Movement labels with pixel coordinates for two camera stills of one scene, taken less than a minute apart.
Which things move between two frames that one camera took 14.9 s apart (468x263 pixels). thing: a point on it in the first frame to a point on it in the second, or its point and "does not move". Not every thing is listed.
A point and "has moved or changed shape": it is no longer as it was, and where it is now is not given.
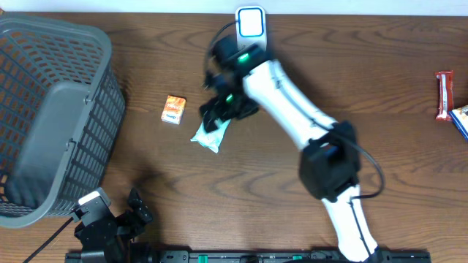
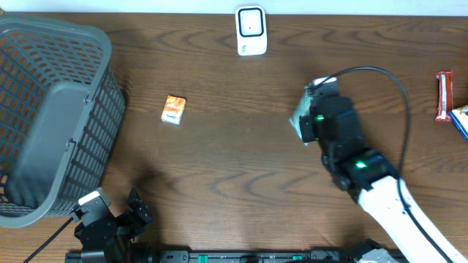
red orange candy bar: x=445 y=93 does not move
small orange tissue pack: x=173 y=109 does not move
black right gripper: x=223 y=111 to x=306 y=123
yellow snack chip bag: x=459 y=117 does not move
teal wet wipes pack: x=211 y=139 has moved or changed shape
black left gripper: x=128 y=218 does not move
